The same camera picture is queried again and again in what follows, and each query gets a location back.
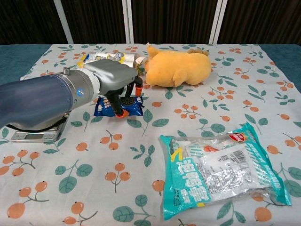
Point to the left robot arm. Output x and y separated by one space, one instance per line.
42 99

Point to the dark partition panel white frame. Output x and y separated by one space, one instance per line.
94 21
174 21
261 21
28 21

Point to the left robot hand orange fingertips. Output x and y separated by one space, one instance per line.
113 75

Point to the teal clear snack bag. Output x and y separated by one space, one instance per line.
223 174

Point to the floral print tablecloth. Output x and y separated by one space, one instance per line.
117 153

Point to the white roll multipack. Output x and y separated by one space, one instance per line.
103 56

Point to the yellow plush toy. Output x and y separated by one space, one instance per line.
178 68

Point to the blue snack packet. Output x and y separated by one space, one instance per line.
134 108

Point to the silver digital kitchen scale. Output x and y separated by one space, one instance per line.
33 136

